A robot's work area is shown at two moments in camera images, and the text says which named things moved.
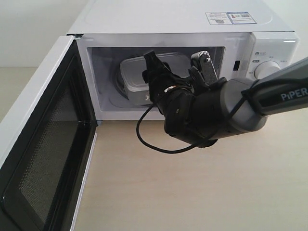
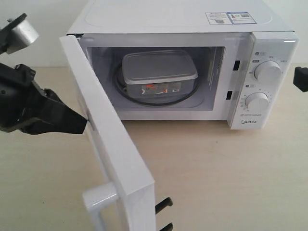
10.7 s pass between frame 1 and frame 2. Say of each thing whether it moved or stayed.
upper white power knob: stayed
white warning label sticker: stayed
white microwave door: moved
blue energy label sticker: stayed
